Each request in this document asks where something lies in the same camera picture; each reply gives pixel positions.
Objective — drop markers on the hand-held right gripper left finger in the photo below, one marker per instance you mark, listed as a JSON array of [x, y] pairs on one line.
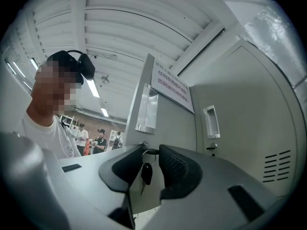
[[96, 176]]

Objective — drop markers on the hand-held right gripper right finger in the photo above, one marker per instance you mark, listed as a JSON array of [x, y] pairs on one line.
[[216, 188]]

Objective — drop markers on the grey metal locker cabinet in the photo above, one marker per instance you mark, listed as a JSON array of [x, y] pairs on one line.
[[239, 104]]

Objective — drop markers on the grey metal locker door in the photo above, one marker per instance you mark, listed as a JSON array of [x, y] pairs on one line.
[[145, 75]]

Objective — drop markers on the orange cloth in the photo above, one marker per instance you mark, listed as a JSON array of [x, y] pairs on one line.
[[87, 147]]

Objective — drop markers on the person's white t-shirt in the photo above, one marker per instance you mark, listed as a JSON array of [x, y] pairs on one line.
[[48, 133]]

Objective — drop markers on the long ceiling light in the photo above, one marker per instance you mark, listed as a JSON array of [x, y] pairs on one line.
[[34, 63], [92, 87], [104, 112]]

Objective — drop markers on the person's head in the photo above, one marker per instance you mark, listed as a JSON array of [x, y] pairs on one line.
[[48, 92]]

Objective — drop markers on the white paper notice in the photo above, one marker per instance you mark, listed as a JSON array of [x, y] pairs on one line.
[[172, 87]]

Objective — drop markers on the silver foil wrapped pillar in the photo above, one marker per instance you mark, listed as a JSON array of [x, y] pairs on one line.
[[275, 44]]

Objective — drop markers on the black head-mounted camera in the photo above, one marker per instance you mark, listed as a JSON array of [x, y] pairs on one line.
[[86, 66]]

